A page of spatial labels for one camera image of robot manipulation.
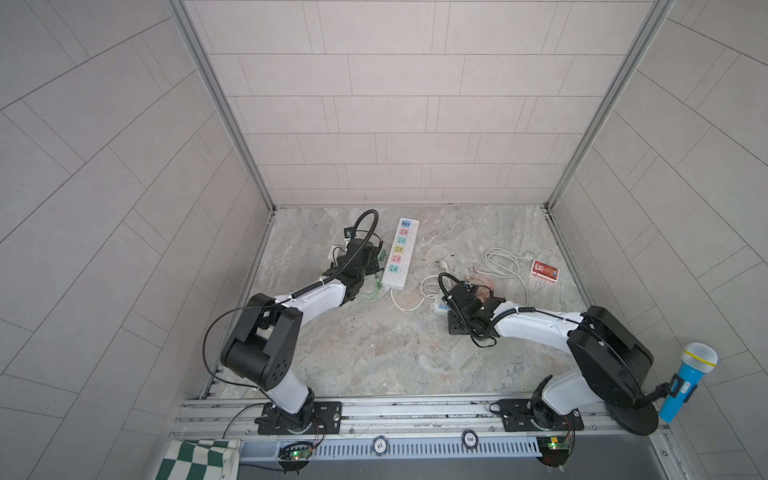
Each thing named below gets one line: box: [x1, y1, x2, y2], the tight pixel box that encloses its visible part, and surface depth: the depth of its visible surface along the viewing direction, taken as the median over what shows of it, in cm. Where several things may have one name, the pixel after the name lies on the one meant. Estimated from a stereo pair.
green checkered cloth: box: [155, 439, 241, 480], surface depth 65 cm
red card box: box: [530, 259, 560, 284], surface depth 98 cm
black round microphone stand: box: [606, 373, 683, 436], surface depth 71 cm
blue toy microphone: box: [658, 342, 718, 423], surface depth 59 cm
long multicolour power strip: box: [381, 217, 420, 291], surface depth 101 cm
